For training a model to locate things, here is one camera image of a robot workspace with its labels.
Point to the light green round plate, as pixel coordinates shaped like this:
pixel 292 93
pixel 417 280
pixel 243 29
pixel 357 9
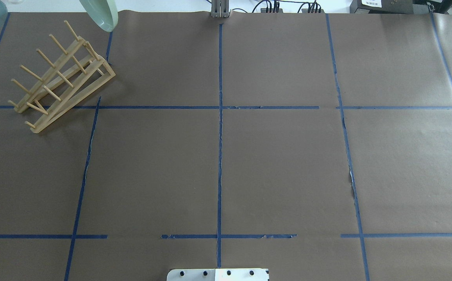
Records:
pixel 103 12

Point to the black usb hub left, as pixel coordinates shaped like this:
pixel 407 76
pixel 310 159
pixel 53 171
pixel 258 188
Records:
pixel 271 7

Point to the black usb hub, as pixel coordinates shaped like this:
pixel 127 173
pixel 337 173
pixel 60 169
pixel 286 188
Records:
pixel 271 7
pixel 314 8

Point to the wooden dish rack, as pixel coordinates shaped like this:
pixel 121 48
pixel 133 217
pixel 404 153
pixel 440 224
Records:
pixel 78 72

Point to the black usb hub right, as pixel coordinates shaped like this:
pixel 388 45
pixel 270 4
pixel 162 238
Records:
pixel 314 8

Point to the black computer box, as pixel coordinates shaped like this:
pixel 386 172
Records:
pixel 381 7

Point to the grey aluminium frame post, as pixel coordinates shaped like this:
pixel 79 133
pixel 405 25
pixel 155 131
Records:
pixel 220 8

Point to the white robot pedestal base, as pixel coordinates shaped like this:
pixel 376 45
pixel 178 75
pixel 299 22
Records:
pixel 220 274

